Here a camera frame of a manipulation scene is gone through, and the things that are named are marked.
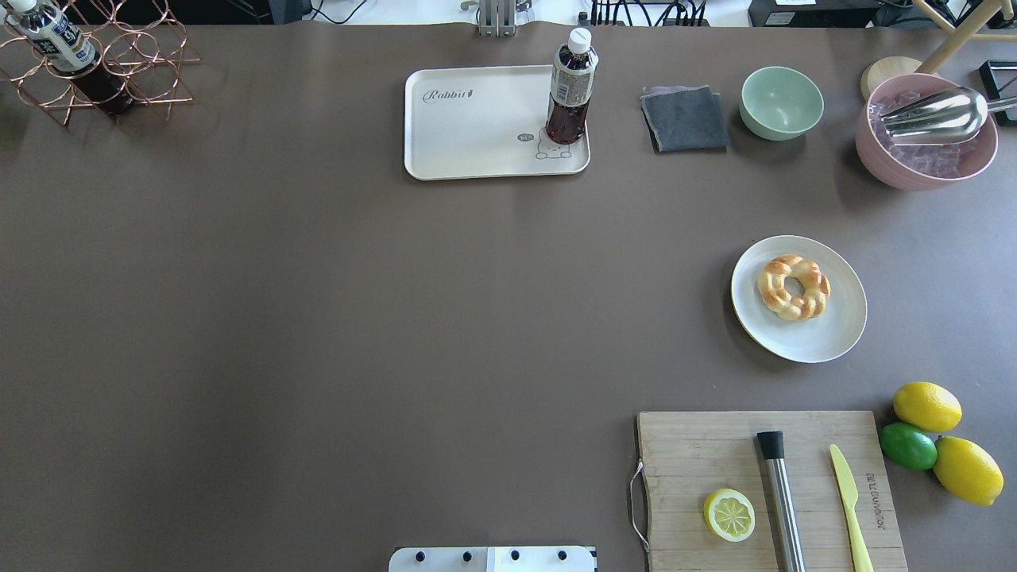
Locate twisted glazed donut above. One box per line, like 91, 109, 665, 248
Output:
756, 254, 831, 321

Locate white round plate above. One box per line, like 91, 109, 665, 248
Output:
731, 235, 868, 363

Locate cream rectangular tray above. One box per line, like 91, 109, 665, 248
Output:
404, 64, 591, 180

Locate dark tea bottle on tray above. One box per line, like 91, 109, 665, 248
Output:
545, 28, 599, 145

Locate grey folded cloth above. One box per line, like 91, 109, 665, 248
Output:
640, 85, 730, 153

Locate bamboo cutting board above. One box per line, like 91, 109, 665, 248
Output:
638, 412, 908, 571

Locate half lemon slice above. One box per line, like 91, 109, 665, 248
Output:
702, 488, 756, 544

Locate green bowl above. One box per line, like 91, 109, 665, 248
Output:
740, 66, 825, 141

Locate steel muddler black tip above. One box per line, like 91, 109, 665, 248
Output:
756, 431, 806, 571

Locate green lime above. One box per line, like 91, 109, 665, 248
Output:
880, 421, 938, 471

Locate pink ice bowl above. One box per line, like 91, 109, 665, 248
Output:
855, 73, 998, 191

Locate yellow lemon upper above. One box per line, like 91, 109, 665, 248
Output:
892, 381, 963, 432

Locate yellow lemon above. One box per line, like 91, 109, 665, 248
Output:
933, 437, 1005, 506
892, 381, 963, 432

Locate yellow plastic knife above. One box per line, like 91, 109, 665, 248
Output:
829, 444, 875, 572

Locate metal ice scoop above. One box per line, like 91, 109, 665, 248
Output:
880, 87, 1016, 145

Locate yellow lemon lower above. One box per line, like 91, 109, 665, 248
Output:
933, 437, 1005, 506

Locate bottle in rack rear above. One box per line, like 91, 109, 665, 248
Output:
3, 1, 135, 117

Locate wooden mug tree stand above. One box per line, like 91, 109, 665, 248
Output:
860, 1, 1015, 100

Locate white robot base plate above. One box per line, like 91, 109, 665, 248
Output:
388, 544, 598, 571

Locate copper wire bottle rack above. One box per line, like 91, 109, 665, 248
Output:
2, 1, 201, 128

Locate black picture frame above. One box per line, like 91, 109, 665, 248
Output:
978, 60, 1016, 100

